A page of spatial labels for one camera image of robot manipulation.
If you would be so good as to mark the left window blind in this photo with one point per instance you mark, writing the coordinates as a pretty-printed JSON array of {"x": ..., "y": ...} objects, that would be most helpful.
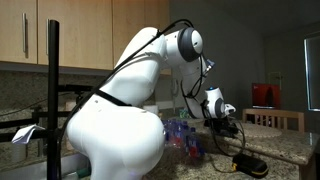
[{"x": 312, "y": 70}]

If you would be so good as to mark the water bottle blue cap right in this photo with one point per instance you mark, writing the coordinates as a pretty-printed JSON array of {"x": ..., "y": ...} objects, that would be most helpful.
[{"x": 168, "y": 131}]

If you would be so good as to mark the wooden chair right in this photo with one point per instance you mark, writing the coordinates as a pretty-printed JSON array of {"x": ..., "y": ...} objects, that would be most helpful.
[{"x": 274, "y": 118}]

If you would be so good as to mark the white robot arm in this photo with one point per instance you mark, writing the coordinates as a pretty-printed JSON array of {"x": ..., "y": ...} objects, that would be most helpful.
[{"x": 122, "y": 140}]

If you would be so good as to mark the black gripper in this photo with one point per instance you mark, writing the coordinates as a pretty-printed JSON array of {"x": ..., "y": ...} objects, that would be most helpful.
[{"x": 221, "y": 127}]

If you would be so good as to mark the black camera stand pole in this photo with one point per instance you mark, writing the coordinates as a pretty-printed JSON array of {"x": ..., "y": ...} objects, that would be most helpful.
[{"x": 53, "y": 76}]

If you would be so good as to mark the red box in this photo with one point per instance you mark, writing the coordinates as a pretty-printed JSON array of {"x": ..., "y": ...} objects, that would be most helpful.
[{"x": 265, "y": 96}]

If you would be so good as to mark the water bottle blue cap middle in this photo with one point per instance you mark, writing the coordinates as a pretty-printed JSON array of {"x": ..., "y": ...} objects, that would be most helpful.
[{"x": 177, "y": 134}]

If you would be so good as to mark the black zippered case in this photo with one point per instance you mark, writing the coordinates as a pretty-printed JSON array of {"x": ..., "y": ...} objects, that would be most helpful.
[{"x": 251, "y": 166}]

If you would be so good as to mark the wooden wall cabinets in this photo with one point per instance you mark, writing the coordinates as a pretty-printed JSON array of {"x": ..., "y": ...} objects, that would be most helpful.
[{"x": 93, "y": 33}]

